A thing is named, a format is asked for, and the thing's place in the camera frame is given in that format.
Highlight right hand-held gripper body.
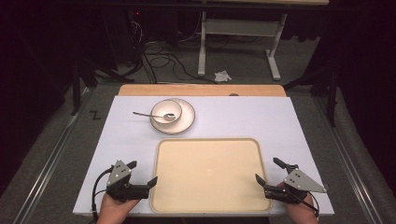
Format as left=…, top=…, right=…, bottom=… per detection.
left=263, top=163, right=329, bottom=205

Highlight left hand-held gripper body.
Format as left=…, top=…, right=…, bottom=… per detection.
left=106, top=160, right=150, bottom=203

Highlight person's left hand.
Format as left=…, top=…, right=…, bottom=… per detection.
left=95, top=192, right=141, bottom=224

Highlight person's right hand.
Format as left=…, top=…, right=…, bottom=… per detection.
left=284, top=192, right=320, bottom=224

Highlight beige plastic tray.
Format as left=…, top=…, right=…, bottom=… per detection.
left=149, top=137, right=273, bottom=215

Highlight metal spoon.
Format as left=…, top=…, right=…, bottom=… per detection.
left=132, top=111, right=177, bottom=122

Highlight white table cover sheet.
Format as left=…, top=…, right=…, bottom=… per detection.
left=72, top=95, right=335, bottom=217

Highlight white bowl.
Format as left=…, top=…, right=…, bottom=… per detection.
left=149, top=99, right=184, bottom=127

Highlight white plate with dark rim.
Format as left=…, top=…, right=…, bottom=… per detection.
left=149, top=97, right=196, bottom=135

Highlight black stand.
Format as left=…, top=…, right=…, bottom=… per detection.
left=282, top=66, right=341, bottom=129
left=69, top=57, right=99, bottom=117

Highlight wooden table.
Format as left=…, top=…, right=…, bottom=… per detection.
left=118, top=83, right=288, bottom=98

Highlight crumpled white paper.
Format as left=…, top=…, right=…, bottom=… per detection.
left=213, top=69, right=233, bottom=84

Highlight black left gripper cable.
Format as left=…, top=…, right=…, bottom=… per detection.
left=91, top=167, right=114, bottom=216

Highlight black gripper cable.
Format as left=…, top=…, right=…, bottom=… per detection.
left=298, top=190, right=320, bottom=218
left=91, top=167, right=114, bottom=216

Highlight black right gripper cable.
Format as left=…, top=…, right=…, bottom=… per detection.
left=298, top=190, right=320, bottom=218

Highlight metal floor rail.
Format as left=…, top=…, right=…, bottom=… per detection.
left=12, top=88, right=94, bottom=224
left=312, top=96, right=386, bottom=224

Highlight black floor cables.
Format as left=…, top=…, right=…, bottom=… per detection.
left=125, top=18, right=219, bottom=86

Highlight white metal desk frame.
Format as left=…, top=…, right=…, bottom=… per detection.
left=197, top=10, right=290, bottom=82

